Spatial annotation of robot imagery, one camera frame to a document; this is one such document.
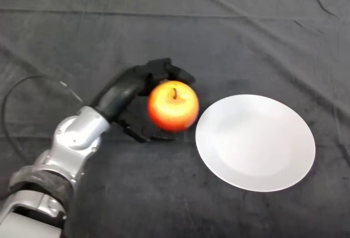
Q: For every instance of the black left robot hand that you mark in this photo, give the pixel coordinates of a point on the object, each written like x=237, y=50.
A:
x=120, y=93

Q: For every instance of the red yellow apple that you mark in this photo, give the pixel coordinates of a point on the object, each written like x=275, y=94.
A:
x=172, y=109

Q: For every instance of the white round plate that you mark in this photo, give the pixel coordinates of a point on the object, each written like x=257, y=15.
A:
x=255, y=145

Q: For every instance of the black cloth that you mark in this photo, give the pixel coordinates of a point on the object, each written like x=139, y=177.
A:
x=191, y=30

